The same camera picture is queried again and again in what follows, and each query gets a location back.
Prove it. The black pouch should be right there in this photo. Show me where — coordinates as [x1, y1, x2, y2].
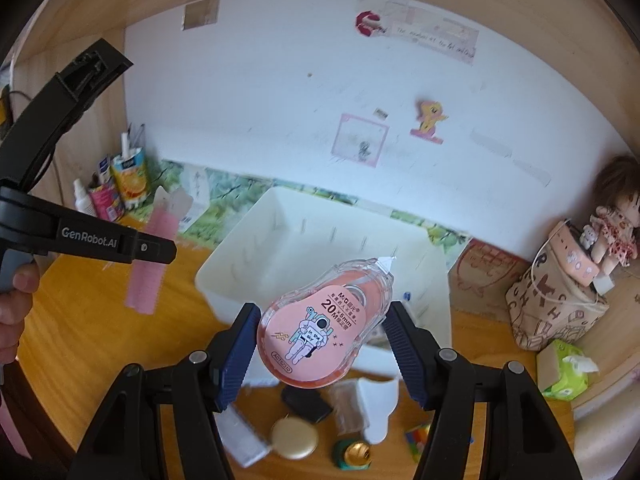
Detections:
[280, 385, 335, 424]

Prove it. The pink snack packet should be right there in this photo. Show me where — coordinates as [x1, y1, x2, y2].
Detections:
[88, 180, 126, 221]

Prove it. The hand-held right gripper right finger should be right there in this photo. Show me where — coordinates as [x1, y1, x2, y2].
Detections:
[383, 301, 583, 480]

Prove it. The white spray bottle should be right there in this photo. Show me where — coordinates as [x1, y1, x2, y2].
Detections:
[73, 178, 99, 217]

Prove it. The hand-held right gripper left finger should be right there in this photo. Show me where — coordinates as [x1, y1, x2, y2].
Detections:
[65, 302, 262, 480]

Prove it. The red lips sticker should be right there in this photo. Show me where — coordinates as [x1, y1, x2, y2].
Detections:
[354, 10, 389, 37]

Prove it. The cardboard box with red print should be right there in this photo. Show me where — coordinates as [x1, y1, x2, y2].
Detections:
[446, 239, 532, 342]

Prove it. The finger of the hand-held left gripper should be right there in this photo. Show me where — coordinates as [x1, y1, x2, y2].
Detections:
[131, 232, 179, 264]
[0, 38, 134, 191]

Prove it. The brown-haired doll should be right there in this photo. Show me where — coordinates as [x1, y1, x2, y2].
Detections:
[580, 155, 640, 267]

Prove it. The pink pouch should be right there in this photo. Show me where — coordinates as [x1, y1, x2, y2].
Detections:
[544, 220, 601, 287]

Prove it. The person's left hand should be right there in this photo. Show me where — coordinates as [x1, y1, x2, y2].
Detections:
[0, 262, 40, 366]

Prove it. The pink-bordered sticky note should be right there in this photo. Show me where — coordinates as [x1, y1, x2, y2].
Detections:
[332, 113, 391, 169]

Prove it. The brown tape patch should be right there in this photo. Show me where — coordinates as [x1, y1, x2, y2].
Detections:
[182, 1, 221, 29]

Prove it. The colourful puzzle cube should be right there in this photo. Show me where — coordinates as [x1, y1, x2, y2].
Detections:
[403, 422, 432, 464]

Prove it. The white plastic scoop-shaped divider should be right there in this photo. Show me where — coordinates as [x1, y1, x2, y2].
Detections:
[356, 376, 401, 445]

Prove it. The paper note strip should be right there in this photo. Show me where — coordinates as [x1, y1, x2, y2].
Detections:
[384, 0, 482, 65]

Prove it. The clear tape strip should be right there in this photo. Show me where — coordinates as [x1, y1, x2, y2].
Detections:
[469, 129, 552, 187]

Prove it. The pink hair roller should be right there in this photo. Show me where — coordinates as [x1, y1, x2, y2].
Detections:
[125, 185, 194, 317]

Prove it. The letter-print canvas tote bag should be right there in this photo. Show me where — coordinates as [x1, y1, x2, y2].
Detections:
[505, 247, 612, 354]

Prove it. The pink correction tape dispenser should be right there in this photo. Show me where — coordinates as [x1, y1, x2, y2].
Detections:
[256, 255, 398, 390]

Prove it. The bunch of pens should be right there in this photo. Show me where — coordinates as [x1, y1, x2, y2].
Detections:
[120, 122, 147, 161]

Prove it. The person's left forearm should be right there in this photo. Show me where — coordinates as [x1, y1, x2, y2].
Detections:
[0, 392, 31, 461]

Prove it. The green bottle with gold cap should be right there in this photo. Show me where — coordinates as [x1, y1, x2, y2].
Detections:
[332, 437, 374, 472]

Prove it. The white plastic storage bin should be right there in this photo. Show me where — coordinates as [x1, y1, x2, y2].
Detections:
[195, 186, 453, 388]

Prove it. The gold round compact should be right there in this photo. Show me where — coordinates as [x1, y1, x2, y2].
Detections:
[270, 417, 319, 460]

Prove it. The green tissue pack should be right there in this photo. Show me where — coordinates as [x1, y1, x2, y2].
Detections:
[536, 338, 601, 402]

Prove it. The white charger block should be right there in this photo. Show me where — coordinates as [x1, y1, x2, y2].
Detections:
[216, 404, 273, 469]

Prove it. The yellow pony sticker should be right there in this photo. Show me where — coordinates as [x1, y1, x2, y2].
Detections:
[410, 101, 450, 145]

